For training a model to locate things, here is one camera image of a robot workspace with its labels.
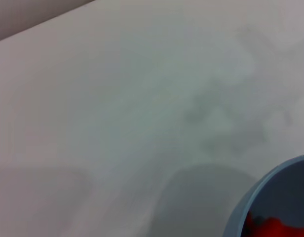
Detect blue bowl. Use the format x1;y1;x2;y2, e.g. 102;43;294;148
223;154;304;237

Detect orange fruit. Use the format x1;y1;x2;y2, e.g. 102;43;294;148
245;210;296;237

